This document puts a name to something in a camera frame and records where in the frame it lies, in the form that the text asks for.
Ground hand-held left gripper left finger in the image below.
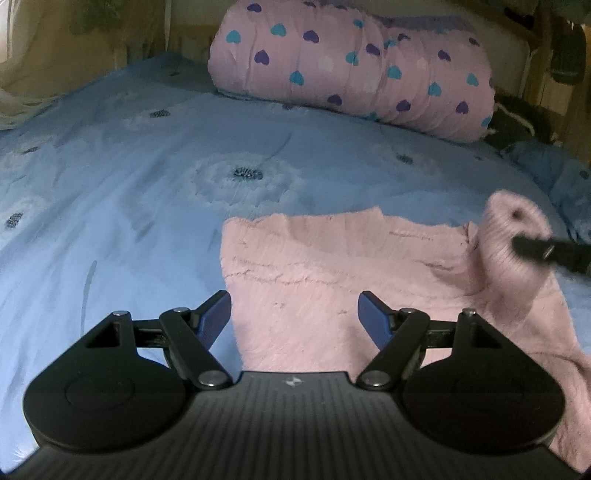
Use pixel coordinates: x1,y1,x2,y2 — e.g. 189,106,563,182
85,291,234,389

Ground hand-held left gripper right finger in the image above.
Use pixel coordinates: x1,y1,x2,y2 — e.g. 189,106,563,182
355,291,506,389

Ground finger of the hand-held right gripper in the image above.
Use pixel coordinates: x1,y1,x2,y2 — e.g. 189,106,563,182
512,234,591,276

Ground pink knitted cardigan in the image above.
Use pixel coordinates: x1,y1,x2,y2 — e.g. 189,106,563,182
221,190,591,472

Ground crumpled blue floral cloth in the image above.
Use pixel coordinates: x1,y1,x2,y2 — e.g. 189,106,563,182
507,141,591,246

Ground dark fuzzy cloth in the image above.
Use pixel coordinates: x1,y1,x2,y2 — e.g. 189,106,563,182
484,93,555,149

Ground blue dandelion-print bed sheet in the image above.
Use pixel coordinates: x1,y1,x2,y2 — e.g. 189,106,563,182
0,52,591,462

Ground hanging dark garment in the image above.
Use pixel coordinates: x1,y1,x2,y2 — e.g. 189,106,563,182
547,18,588,87

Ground pink heart-print rolled quilt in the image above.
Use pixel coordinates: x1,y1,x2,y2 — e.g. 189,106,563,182
207,0,496,142

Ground sheer beige curtain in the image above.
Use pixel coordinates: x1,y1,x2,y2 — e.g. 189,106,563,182
0,0,174,132

